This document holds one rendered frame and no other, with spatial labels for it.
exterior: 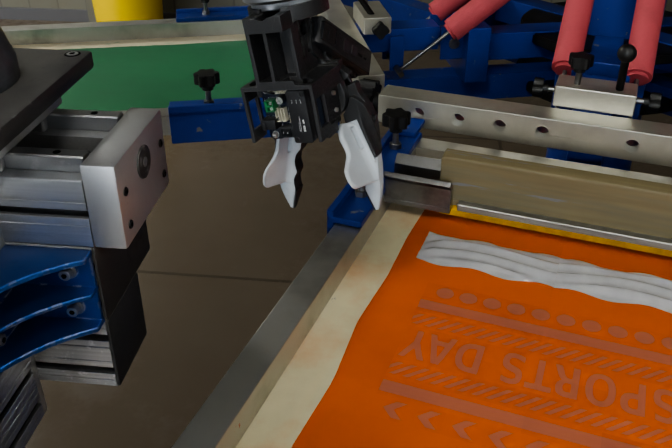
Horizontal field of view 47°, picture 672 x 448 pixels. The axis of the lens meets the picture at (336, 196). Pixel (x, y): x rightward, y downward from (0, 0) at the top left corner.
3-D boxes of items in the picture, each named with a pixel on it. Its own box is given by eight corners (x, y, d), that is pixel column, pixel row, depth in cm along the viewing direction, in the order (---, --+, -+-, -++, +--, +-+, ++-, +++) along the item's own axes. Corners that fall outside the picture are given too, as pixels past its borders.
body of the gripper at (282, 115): (251, 150, 69) (220, 17, 64) (293, 117, 76) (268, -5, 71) (327, 149, 66) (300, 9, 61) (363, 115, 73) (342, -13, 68)
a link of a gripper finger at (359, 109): (348, 169, 73) (303, 90, 71) (355, 162, 74) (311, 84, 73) (388, 152, 70) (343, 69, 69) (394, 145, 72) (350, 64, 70)
